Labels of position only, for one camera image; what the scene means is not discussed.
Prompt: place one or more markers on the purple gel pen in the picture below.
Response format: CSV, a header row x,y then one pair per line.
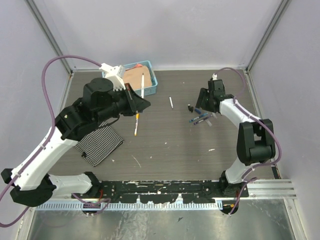
x,y
200,121

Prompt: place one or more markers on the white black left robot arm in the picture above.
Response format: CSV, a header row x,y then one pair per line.
x,y
31,182

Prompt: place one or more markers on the white pen black tip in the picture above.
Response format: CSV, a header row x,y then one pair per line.
x,y
171,102

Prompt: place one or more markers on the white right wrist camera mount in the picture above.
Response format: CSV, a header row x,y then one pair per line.
x,y
214,77

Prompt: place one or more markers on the slotted cable duct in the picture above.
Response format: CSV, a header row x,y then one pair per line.
x,y
178,205

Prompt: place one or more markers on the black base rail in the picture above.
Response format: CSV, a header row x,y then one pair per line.
x,y
160,192

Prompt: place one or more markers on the peach folded cloth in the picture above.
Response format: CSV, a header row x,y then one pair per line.
x,y
133,76

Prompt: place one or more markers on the white pen blue end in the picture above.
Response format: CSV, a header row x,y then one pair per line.
x,y
142,85

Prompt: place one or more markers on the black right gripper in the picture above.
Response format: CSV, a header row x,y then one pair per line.
x,y
204,93

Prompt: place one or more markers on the blue plastic basket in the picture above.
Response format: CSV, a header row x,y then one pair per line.
x,y
148,90

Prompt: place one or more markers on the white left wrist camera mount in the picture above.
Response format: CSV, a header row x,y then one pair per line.
x,y
113,75

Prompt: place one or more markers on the cyan gel pen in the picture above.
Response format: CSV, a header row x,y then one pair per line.
x,y
198,117

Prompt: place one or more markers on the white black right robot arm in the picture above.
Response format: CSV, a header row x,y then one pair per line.
x,y
255,143

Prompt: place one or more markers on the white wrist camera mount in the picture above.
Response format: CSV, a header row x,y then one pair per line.
x,y
113,75
214,77

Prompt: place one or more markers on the white pen yellow end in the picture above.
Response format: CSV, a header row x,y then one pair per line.
x,y
136,124

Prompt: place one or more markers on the black white striped cloth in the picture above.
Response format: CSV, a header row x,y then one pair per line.
x,y
96,146

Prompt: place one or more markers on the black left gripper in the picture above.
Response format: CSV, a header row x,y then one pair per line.
x,y
136,102

